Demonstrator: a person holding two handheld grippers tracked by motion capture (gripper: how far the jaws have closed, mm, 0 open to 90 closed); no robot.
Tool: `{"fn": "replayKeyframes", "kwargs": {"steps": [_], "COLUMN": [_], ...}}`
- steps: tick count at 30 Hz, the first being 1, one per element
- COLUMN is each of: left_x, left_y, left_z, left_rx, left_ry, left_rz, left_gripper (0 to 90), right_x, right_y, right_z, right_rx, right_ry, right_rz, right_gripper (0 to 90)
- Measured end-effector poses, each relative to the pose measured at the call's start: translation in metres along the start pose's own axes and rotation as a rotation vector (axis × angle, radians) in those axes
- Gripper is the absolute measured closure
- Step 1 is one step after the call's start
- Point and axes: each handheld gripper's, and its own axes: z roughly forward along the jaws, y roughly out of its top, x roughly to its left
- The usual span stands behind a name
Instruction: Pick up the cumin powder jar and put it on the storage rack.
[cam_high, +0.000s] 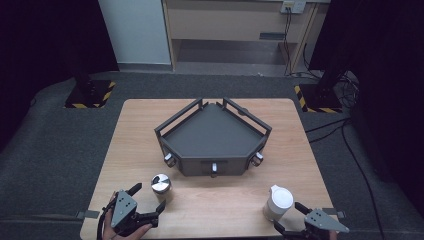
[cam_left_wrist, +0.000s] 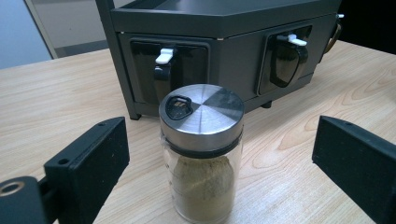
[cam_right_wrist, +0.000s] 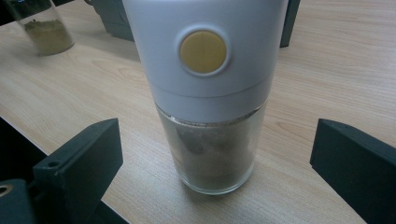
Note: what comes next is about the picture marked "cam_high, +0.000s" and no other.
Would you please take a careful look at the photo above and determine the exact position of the grey tape strip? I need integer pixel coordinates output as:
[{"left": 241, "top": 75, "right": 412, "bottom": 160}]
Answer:
[
  {"left": 322, "top": 207, "right": 347, "bottom": 220},
  {"left": 75, "top": 209, "right": 101, "bottom": 220}
]

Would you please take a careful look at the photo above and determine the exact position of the white panel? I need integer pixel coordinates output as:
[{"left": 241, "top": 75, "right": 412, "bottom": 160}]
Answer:
[{"left": 98, "top": 0, "right": 172, "bottom": 65}]

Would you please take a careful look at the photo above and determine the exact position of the black corner shelf rack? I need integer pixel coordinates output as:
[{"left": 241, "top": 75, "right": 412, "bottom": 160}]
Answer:
[{"left": 153, "top": 96, "right": 273, "bottom": 178}]

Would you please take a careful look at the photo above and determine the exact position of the long black floor cable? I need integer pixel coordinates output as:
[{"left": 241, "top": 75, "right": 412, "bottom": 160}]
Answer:
[{"left": 341, "top": 121, "right": 388, "bottom": 240}]

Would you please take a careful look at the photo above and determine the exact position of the tangle of black cables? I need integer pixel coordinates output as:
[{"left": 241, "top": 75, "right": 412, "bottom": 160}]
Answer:
[{"left": 333, "top": 70, "right": 362, "bottom": 110}]

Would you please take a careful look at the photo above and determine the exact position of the glass spice jar metal lid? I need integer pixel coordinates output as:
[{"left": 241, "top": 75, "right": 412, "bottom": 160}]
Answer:
[{"left": 150, "top": 173, "right": 174, "bottom": 204}]

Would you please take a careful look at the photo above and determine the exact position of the white seasoning container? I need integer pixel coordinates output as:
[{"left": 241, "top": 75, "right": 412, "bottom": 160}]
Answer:
[{"left": 262, "top": 184, "right": 295, "bottom": 222}]

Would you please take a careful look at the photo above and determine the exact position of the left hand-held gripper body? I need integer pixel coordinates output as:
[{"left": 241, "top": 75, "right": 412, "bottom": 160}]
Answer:
[{"left": 109, "top": 189, "right": 160, "bottom": 238}]

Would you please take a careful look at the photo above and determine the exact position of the black cable from outlet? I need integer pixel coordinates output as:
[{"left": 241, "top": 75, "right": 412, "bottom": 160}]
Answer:
[{"left": 282, "top": 7, "right": 294, "bottom": 76}]

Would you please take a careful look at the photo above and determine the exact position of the white wall power outlet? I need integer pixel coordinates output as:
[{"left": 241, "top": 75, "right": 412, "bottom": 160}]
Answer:
[{"left": 280, "top": 0, "right": 307, "bottom": 15}]

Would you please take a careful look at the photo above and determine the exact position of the black stand with striped base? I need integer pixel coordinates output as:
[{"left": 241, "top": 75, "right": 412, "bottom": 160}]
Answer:
[
  {"left": 64, "top": 56, "right": 117, "bottom": 109},
  {"left": 294, "top": 49, "right": 351, "bottom": 114}
]

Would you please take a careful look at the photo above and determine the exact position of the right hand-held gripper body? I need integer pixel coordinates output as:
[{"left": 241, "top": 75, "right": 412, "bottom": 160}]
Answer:
[{"left": 283, "top": 207, "right": 351, "bottom": 240}]

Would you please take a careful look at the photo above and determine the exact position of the person's left hand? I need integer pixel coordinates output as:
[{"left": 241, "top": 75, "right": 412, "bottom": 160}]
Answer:
[{"left": 101, "top": 210, "right": 153, "bottom": 240}]

